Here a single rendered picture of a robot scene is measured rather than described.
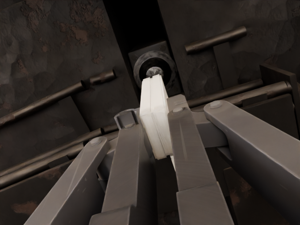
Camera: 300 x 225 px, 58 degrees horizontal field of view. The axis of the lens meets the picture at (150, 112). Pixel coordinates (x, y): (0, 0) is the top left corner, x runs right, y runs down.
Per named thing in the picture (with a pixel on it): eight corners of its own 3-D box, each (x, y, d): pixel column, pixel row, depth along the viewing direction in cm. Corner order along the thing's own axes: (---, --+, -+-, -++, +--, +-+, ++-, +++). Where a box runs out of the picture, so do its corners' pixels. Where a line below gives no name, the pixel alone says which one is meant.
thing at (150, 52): (148, 71, 67) (139, 41, 65) (172, 63, 66) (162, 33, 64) (143, 105, 38) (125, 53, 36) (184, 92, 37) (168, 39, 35)
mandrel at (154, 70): (147, 74, 52) (140, 52, 51) (169, 67, 52) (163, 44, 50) (144, 96, 36) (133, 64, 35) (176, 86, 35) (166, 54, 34)
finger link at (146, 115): (168, 157, 15) (156, 161, 15) (162, 110, 22) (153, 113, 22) (152, 111, 14) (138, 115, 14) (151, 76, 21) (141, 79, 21)
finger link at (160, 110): (152, 111, 14) (165, 106, 14) (151, 76, 21) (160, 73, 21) (168, 157, 15) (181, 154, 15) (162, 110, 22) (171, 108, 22)
